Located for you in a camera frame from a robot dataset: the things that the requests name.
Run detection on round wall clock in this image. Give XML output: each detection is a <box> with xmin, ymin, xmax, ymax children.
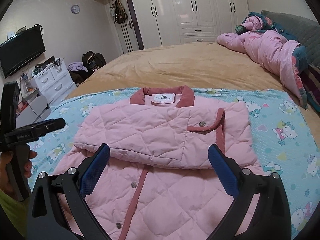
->
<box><xmin>71</xmin><ymin>4</ymin><xmax>80</xmax><ymax>15</ymax></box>

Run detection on white glossy wardrobe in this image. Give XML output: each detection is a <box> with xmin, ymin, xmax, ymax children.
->
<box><xmin>96</xmin><ymin>0</ymin><xmax>248</xmax><ymax>49</ymax></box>

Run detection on tan bed sheet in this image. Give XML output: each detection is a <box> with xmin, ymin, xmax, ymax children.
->
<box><xmin>66</xmin><ymin>42</ymin><xmax>320</xmax><ymax>140</ymax></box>

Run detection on bags hanging on door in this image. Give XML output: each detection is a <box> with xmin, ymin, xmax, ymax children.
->
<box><xmin>111</xmin><ymin>0</ymin><xmax>129</xmax><ymax>24</ymax></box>

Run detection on pink quilted jacket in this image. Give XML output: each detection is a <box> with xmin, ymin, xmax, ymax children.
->
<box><xmin>54</xmin><ymin>86</ymin><xmax>264</xmax><ymax>239</ymax></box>

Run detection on white bedroom door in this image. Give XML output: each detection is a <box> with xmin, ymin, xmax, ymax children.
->
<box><xmin>107</xmin><ymin>0</ymin><xmax>144</xmax><ymax>54</ymax></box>

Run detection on pink floral comforter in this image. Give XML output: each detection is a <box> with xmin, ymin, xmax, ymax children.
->
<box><xmin>216</xmin><ymin>12</ymin><xmax>309</xmax><ymax>108</ymax></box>

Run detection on black bag on floor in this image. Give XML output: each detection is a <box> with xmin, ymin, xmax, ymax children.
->
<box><xmin>82</xmin><ymin>51</ymin><xmax>106</xmax><ymax>70</ymax></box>

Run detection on light blue cartoon blanket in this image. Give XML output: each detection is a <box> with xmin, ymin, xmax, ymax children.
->
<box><xmin>29</xmin><ymin>88</ymin><xmax>319</xmax><ymax>237</ymax></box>

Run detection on dark striped pillow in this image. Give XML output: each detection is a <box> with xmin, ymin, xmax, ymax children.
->
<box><xmin>300</xmin><ymin>64</ymin><xmax>320</xmax><ymax>113</ymax></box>

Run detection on white drawer chest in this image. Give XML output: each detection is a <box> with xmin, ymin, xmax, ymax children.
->
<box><xmin>30</xmin><ymin>58</ymin><xmax>76</xmax><ymax>106</ymax></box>

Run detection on person's left hand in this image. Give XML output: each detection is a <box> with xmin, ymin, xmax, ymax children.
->
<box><xmin>1</xmin><ymin>151</ymin><xmax>37</xmax><ymax>200</ymax></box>

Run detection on green sleeve forearm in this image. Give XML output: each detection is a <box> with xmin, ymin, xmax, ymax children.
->
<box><xmin>1</xmin><ymin>191</ymin><xmax>29</xmax><ymax>238</ymax></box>

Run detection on black wall television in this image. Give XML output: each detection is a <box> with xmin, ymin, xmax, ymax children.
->
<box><xmin>0</xmin><ymin>24</ymin><xmax>46</xmax><ymax>78</ymax></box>

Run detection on purple clothes pile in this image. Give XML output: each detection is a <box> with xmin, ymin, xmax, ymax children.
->
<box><xmin>67</xmin><ymin>62</ymin><xmax>88</xmax><ymax>72</ymax></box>

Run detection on grey quilted headboard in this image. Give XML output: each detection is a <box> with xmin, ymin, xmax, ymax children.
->
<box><xmin>261</xmin><ymin>10</ymin><xmax>320</xmax><ymax>67</ymax></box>

